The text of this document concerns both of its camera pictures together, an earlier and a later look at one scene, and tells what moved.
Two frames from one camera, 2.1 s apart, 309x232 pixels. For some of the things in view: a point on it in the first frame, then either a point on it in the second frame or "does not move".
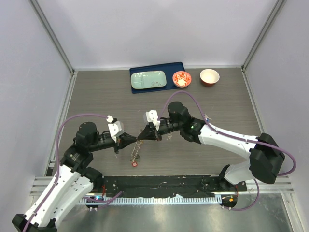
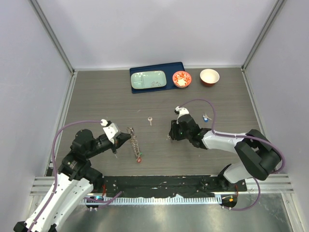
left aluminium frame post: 52,35 does not move
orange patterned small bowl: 181,79 does not move
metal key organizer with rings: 137,148 to 134,141
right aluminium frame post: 276,9 does not move
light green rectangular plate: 144,80 does not move
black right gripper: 150,133 to 174,133
